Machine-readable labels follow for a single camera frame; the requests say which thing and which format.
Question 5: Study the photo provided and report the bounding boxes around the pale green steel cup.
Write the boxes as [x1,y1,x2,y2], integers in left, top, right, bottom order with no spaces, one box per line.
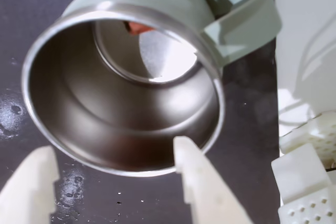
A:
[22,0,284,178]

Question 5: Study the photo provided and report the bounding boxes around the dark grey table mat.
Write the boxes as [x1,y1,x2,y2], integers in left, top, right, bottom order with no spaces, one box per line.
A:
[0,0,279,224]

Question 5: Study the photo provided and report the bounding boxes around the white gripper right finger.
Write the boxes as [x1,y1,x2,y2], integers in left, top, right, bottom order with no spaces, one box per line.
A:
[173,135,253,224]

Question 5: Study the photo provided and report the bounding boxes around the red-brown cube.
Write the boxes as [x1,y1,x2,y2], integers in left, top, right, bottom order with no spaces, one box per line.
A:
[125,20,155,36]

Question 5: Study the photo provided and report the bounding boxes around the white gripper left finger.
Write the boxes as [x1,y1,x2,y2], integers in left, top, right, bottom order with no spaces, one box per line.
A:
[0,145,60,224]

